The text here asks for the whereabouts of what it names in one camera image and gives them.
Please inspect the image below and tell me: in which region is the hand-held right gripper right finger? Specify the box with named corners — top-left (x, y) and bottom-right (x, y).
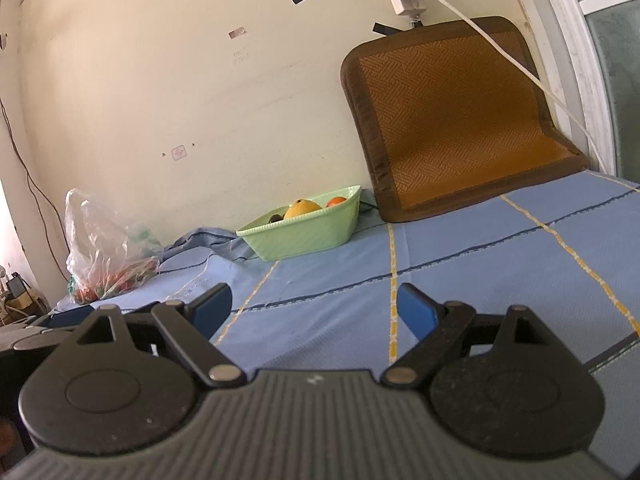
top-left (382, 283), bottom-right (566, 389)

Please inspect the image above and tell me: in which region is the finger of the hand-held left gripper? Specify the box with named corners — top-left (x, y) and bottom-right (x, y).
top-left (47, 308), bottom-right (98, 331)
top-left (0, 326), bottom-right (76, 353)

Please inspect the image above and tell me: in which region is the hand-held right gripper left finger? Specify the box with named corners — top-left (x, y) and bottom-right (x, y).
top-left (75, 283), bottom-right (247, 389)

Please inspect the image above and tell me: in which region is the light green rectangular bowl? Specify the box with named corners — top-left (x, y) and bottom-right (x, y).
top-left (236, 185), bottom-right (362, 262)

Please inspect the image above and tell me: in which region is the clear plastic bag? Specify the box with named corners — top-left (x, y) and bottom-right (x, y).
top-left (64, 188), bottom-right (162, 306)

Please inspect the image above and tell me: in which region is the blue striped blanket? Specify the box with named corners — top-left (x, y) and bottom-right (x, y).
top-left (50, 170), bottom-right (640, 386)

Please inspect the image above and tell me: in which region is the yellow lemon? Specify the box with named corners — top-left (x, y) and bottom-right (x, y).
top-left (283, 199), bottom-right (322, 220)

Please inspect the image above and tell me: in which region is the brown woven mat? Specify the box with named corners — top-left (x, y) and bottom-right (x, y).
top-left (340, 16), bottom-right (591, 224)

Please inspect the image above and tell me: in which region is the black wall cable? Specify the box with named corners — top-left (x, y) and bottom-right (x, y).
top-left (0, 97), bottom-right (71, 283)

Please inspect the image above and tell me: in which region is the white cable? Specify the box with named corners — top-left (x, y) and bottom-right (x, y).
top-left (385, 0), bottom-right (617, 175)

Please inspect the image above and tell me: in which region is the white window frame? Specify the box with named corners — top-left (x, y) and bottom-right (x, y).
top-left (527, 0), bottom-right (640, 181)

